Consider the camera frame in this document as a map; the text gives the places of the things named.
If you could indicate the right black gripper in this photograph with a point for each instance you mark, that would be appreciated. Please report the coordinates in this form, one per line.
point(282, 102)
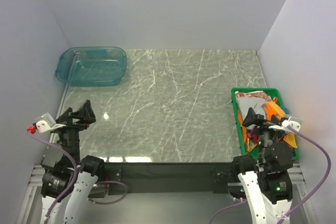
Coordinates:
point(252, 117)

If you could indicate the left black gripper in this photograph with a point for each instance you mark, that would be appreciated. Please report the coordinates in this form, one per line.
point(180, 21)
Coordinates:
point(85, 115)

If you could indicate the orange and grey towel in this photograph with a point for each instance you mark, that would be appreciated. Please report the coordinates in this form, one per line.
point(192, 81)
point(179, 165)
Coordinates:
point(270, 108)

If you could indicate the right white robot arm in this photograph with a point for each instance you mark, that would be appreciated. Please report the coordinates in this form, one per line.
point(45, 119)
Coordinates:
point(265, 180)

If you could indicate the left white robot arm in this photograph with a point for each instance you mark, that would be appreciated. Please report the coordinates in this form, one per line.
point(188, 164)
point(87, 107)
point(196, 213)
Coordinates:
point(67, 182)

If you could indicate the brown patterned towel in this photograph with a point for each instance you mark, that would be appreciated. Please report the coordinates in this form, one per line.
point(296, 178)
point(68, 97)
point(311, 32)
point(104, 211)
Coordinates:
point(256, 94)

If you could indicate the green plastic tray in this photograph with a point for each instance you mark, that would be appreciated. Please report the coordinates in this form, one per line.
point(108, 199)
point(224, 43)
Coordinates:
point(270, 94)

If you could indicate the teal transparent plastic bin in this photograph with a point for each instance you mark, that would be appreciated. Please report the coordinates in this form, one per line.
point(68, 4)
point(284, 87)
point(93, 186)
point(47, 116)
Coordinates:
point(92, 66)

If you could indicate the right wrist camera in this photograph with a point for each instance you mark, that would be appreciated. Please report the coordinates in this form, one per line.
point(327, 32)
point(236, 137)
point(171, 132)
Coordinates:
point(287, 124)

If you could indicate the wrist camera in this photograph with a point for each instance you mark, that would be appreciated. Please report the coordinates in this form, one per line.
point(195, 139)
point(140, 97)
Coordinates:
point(43, 124)
point(287, 124)

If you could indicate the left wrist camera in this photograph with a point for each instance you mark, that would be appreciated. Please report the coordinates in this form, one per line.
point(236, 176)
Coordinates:
point(43, 124)

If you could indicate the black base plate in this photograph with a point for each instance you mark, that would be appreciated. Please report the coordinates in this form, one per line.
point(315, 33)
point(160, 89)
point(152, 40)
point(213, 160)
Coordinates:
point(133, 178)

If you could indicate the aluminium rail frame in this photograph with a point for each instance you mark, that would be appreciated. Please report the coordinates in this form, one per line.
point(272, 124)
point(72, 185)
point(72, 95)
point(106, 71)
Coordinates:
point(31, 194)

